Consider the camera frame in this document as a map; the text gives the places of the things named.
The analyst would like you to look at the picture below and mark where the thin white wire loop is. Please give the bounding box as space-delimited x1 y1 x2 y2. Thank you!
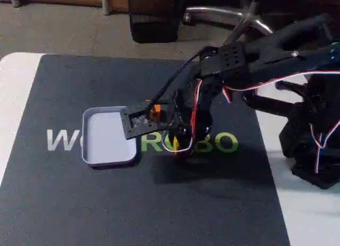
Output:
163 135 193 154

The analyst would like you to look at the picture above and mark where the chrome office chair base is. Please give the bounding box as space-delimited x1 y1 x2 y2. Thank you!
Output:
184 1 274 45

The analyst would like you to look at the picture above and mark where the black camera cable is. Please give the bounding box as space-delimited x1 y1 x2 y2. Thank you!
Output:
145 48 213 116

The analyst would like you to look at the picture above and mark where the black WOWROBO printed mat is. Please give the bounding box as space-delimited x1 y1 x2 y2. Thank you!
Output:
0 54 292 246

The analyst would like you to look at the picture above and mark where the black table clamp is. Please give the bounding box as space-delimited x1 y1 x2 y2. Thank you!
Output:
241 80 310 116

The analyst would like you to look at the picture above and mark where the red white blue servo cable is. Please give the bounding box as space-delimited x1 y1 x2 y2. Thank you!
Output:
191 70 340 175

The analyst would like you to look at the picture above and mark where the pale lavender rectangular tray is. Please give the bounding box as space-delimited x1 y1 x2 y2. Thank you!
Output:
81 105 140 169

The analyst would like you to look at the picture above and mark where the black square camera mount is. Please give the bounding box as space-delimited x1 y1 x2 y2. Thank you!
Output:
121 101 171 140

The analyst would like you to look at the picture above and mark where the orange cube block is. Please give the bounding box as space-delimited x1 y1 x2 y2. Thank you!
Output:
148 104 163 122

